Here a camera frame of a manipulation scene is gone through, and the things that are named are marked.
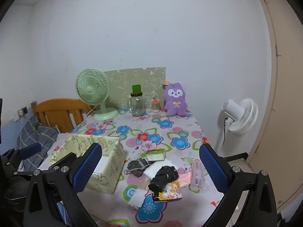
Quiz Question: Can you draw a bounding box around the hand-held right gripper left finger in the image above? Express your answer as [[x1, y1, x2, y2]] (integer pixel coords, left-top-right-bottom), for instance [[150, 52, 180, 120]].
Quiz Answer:
[[24, 143, 103, 227]]

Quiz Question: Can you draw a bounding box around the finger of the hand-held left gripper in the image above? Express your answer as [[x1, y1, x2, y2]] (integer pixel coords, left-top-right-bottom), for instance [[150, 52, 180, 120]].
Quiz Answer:
[[19, 142, 42, 160]]

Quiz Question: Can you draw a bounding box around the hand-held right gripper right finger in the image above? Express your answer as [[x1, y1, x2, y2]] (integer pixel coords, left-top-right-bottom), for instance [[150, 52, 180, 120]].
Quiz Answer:
[[199, 143, 277, 227]]

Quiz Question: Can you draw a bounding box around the yellow patterned box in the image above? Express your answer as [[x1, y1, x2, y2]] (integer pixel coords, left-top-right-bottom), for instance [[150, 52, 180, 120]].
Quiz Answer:
[[49, 134, 127, 194]]

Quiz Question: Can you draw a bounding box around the pink packet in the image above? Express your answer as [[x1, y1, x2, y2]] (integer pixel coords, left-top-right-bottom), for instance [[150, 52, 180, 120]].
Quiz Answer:
[[176, 172, 192, 187]]

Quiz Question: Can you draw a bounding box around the cartoon printed pack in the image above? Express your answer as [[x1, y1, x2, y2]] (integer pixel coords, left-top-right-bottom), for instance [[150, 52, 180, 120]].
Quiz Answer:
[[151, 182, 183, 202]]

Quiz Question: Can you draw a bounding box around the green tissue pack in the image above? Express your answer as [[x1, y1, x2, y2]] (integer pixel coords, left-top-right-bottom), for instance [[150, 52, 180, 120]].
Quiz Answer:
[[146, 148, 166, 162]]

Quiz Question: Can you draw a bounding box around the clear plastic packet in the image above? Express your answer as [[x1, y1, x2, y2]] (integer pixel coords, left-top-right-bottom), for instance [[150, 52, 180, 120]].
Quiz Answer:
[[190, 159, 204, 191]]

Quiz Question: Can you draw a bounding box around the blue plaid blanket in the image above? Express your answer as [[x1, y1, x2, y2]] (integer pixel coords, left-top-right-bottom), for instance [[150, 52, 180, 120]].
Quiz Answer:
[[16, 116, 59, 171]]

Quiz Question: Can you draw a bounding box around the black folded umbrella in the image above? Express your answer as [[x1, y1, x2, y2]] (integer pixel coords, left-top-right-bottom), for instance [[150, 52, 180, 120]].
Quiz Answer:
[[148, 166, 180, 193]]

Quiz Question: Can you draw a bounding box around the white folded cloth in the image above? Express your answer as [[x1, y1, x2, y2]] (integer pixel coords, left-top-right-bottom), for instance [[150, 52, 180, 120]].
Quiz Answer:
[[143, 158, 174, 179]]

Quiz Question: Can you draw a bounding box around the white tissue packet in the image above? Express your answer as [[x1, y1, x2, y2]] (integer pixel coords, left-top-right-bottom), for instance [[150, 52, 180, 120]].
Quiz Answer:
[[128, 188, 152, 211]]

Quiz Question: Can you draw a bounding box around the white standing fan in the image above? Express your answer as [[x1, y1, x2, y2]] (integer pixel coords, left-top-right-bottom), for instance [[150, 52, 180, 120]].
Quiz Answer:
[[216, 98, 259, 147]]

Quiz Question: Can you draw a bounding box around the purple plush bunny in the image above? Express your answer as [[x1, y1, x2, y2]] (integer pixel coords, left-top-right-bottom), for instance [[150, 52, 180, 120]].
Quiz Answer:
[[161, 80, 189, 117]]

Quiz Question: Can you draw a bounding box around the glass jar with green lid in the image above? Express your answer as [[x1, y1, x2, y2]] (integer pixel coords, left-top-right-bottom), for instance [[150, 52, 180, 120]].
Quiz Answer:
[[127, 85, 145, 117]]

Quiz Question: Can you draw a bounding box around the green desk fan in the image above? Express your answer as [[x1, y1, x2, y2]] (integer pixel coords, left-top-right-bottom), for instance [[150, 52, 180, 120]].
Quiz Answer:
[[75, 69, 119, 121]]

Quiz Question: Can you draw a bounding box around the small jar with orange lid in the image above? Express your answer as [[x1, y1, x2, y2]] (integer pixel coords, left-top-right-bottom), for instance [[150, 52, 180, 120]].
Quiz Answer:
[[151, 99, 161, 113]]

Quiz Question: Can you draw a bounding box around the beige door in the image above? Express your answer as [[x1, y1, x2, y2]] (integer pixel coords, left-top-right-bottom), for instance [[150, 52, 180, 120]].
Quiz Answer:
[[246, 0, 303, 213]]

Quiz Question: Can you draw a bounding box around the green patterned board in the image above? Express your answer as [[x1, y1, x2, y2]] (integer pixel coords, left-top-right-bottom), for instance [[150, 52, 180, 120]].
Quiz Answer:
[[104, 67, 166, 109]]

